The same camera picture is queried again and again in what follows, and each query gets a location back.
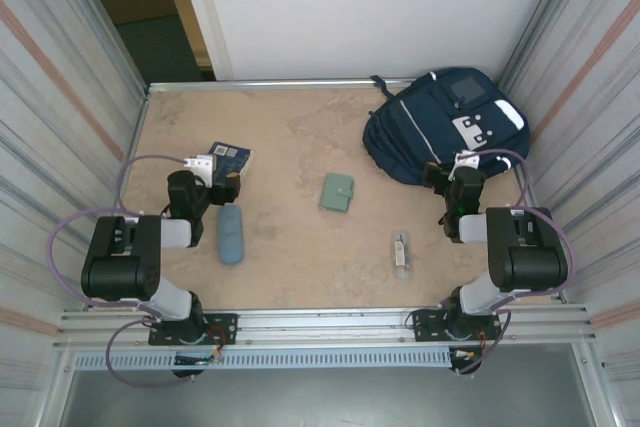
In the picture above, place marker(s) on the dark blue book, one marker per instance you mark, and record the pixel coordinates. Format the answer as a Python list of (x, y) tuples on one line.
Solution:
[(235, 157)]

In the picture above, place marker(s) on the blue-grey glasses case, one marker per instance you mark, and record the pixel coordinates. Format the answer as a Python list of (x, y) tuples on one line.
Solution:
[(230, 234)]

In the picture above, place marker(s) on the navy blue backpack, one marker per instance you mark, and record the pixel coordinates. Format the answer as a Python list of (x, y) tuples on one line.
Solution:
[(435, 117)]

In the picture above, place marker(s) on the green snap wallet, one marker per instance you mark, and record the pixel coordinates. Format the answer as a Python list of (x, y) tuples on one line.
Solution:
[(336, 193)]

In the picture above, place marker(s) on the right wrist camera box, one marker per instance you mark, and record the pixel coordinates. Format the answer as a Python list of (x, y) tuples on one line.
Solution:
[(466, 159)]

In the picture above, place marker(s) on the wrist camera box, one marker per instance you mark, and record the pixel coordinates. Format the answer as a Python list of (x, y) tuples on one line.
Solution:
[(200, 165), (466, 159)]

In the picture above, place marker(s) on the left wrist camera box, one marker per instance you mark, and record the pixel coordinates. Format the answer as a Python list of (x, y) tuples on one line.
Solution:
[(200, 165)]

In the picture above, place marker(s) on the aluminium table end rail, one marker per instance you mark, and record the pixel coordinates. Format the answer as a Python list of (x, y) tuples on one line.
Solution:
[(300, 83)]

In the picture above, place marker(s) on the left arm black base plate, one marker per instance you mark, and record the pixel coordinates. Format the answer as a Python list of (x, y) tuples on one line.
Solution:
[(222, 329)]

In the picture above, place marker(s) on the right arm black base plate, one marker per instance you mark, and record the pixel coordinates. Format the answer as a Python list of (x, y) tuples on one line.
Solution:
[(425, 327)]

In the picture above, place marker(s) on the aluminium mounting rail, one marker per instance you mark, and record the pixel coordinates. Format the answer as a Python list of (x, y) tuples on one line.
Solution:
[(325, 327)]

